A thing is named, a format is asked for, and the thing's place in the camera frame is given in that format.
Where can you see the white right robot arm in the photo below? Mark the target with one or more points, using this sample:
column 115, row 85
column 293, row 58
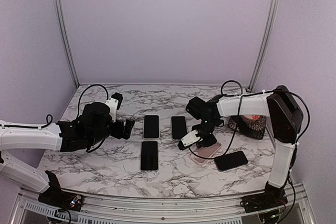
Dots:
column 280, row 105

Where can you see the aluminium right corner post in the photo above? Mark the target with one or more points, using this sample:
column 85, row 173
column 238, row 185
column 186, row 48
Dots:
column 271, row 17

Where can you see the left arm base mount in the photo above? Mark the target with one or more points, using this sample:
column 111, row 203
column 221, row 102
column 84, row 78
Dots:
column 55, row 196

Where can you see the aluminium corner post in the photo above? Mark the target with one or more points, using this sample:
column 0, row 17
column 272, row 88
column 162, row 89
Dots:
column 271, row 17
column 65, row 42

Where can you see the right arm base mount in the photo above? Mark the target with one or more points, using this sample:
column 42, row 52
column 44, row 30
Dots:
column 271, row 197

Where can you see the red white patterned bowl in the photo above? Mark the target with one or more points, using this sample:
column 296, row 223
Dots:
column 250, row 118

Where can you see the clear magsafe phone case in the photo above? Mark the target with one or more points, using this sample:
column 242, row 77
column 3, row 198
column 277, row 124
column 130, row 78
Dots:
column 173, row 129

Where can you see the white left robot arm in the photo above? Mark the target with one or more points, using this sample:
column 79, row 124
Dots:
column 87, row 132

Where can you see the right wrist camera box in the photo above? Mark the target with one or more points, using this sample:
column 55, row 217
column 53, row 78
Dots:
column 189, row 139

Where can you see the pink phone case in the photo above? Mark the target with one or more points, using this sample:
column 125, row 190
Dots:
column 204, row 154

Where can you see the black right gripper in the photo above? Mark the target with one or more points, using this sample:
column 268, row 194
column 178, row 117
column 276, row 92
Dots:
column 211, row 140

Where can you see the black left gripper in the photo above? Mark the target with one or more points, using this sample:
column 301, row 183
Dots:
column 118, row 134

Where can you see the aluminium front rail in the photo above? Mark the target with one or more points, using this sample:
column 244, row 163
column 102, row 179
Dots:
column 117, row 209

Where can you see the aluminium left corner post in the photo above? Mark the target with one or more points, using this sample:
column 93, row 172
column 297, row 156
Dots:
column 65, row 42

